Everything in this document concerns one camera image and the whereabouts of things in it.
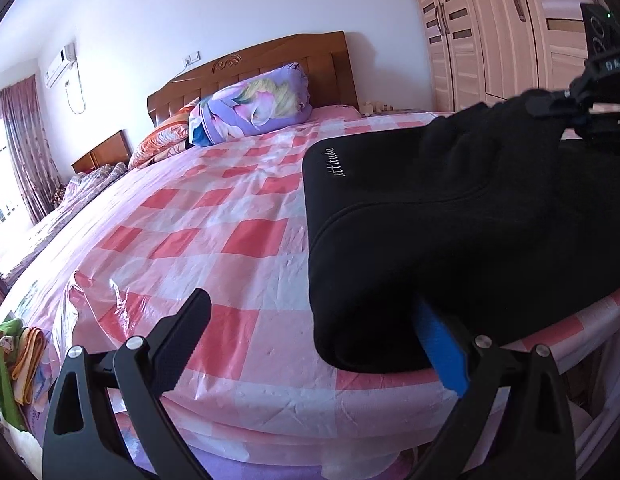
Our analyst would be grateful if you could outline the dark navy pants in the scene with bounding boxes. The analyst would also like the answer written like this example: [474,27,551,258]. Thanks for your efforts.
[302,90,620,374]

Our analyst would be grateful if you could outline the green cloth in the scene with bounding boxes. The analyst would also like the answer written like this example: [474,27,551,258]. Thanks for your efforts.
[0,318,27,431]

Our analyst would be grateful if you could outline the orange folded towel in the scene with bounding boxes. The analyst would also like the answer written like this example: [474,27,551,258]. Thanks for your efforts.
[11,327,46,405]

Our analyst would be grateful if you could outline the light wood wardrobe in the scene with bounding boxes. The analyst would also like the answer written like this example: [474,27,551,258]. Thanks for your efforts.
[417,0,600,112]

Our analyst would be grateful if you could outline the floral covered nightstand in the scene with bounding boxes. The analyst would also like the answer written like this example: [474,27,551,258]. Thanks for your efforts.
[359,101,421,117]

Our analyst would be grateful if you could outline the pink bed sheet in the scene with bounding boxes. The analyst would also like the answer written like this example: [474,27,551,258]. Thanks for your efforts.
[0,104,391,480]

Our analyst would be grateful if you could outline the pink white checkered sheet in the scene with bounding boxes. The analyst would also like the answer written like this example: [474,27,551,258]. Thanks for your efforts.
[0,109,620,466]

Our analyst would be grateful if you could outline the brown wooden headboard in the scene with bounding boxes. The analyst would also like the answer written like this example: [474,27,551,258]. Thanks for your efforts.
[147,32,359,126]

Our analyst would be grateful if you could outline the dark red right curtain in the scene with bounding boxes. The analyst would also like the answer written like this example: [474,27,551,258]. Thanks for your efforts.
[0,75,62,224]

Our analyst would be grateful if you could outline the brown far nightstand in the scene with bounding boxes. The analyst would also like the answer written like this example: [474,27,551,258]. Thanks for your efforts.
[72,130,131,174]

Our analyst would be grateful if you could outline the purple floral folded quilt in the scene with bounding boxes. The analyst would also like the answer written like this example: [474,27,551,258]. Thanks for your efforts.
[188,63,312,148]

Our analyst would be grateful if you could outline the orange patterned pillow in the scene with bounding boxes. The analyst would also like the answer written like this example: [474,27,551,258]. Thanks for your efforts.
[128,98,200,169]

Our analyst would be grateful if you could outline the white wall air conditioner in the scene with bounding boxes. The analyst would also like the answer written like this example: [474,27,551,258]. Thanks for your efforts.
[43,41,86,116]

